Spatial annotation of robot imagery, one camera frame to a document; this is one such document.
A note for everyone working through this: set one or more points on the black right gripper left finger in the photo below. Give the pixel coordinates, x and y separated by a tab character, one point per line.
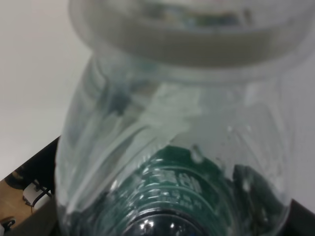
44	222

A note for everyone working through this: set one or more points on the clear green-label water bottle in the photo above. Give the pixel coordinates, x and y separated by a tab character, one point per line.
180	125

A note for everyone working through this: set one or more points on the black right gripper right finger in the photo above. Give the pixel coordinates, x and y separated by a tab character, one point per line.
300	222

